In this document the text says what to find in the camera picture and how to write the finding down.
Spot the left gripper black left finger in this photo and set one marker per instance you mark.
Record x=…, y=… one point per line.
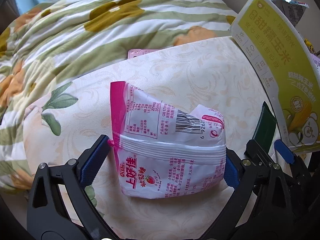
x=59, y=207

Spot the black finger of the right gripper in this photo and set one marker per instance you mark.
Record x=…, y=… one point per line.
x=256, y=154
x=300, y=179

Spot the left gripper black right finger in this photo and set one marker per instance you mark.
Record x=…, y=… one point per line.
x=257, y=208

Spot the dark green snack packet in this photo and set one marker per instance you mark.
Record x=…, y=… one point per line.
x=265, y=128

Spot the pink white candy bag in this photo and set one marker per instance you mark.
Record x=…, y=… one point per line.
x=161, y=151

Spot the green corn cardboard box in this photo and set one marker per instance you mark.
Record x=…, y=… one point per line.
x=286, y=70

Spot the grey printed snack bag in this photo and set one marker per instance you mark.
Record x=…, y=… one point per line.
x=292, y=9

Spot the pink phone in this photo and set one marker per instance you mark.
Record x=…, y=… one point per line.
x=139, y=52

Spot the floral green striped quilt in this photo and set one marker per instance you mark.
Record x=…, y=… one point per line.
x=60, y=40

